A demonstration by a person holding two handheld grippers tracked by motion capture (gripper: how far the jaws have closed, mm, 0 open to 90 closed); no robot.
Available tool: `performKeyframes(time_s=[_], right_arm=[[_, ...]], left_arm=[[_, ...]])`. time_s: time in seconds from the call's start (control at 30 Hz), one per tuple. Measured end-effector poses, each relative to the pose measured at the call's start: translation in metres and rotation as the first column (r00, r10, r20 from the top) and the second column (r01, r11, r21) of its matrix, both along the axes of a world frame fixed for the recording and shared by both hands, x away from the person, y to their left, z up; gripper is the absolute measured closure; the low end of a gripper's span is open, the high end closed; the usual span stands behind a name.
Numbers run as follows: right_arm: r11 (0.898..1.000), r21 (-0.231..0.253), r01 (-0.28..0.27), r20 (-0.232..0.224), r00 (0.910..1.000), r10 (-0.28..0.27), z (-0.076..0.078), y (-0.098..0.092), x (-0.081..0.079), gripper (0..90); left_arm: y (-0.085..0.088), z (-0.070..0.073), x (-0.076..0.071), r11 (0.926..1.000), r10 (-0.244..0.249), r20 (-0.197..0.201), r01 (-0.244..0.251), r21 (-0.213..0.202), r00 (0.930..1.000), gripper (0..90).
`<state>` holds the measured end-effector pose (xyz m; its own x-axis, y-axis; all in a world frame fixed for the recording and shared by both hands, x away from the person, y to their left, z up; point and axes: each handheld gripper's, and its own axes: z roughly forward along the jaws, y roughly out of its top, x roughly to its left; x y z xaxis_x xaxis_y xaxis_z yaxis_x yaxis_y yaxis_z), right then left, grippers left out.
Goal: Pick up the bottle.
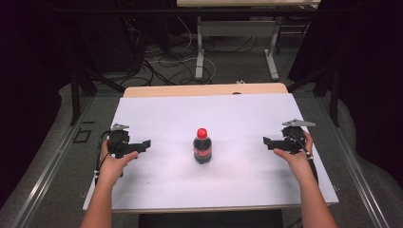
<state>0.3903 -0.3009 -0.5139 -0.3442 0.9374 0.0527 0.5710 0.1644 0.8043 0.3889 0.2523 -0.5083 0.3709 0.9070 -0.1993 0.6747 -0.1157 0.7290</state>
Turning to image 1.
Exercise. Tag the red bottle cap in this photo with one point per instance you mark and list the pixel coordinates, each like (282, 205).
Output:
(202, 133)

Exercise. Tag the white desk with metal legs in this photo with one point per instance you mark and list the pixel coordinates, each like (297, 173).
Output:
(237, 28)

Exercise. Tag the aluminium floor rail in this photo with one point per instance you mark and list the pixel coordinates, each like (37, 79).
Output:
(355, 171)
(47, 177)

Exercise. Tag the white table cover sheet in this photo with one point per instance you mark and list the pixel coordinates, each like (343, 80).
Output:
(202, 190)

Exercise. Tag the person's left hand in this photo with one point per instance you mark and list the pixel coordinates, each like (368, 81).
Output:
(111, 167)

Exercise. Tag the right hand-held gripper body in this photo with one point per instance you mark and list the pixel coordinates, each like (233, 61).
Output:
(293, 139)

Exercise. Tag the dark cloth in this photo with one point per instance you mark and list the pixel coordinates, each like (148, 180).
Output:
(209, 220)

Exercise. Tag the black metal stand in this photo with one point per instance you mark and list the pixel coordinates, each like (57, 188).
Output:
(76, 95)
(334, 95)

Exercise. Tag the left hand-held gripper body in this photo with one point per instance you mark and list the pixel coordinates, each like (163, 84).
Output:
(118, 139)

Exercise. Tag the person's right hand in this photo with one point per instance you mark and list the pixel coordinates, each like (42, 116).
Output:
(294, 164)

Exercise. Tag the dark cola bottle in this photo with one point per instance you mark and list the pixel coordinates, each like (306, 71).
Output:
(202, 152)

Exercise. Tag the wooden table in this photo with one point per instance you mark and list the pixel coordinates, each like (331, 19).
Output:
(202, 90)

